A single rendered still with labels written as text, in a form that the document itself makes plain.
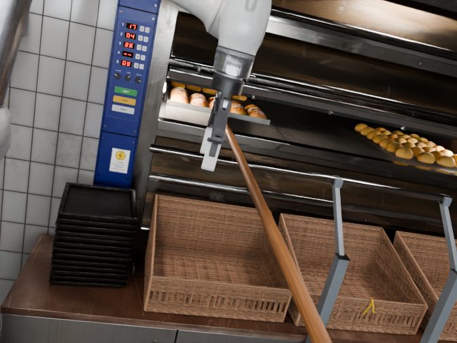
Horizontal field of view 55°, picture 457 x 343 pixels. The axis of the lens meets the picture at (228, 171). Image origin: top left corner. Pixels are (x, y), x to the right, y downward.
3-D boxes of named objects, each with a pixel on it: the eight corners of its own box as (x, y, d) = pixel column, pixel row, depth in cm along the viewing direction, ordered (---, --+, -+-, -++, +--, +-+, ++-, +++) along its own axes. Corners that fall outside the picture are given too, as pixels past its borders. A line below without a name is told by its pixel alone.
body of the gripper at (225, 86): (213, 69, 105) (203, 107, 107) (215, 73, 97) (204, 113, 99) (243, 77, 106) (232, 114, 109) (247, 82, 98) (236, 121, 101)
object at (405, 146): (351, 128, 282) (354, 120, 280) (417, 141, 291) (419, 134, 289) (398, 158, 225) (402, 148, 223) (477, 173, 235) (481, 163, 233)
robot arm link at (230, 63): (218, 46, 95) (211, 73, 96) (258, 57, 96) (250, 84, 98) (215, 45, 103) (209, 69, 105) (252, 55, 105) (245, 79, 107)
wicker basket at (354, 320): (264, 261, 216) (278, 211, 207) (365, 273, 228) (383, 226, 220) (294, 327, 171) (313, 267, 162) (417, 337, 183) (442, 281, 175)
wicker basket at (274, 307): (144, 246, 204) (154, 192, 195) (258, 259, 216) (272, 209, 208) (141, 313, 159) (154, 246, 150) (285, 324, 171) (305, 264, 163)
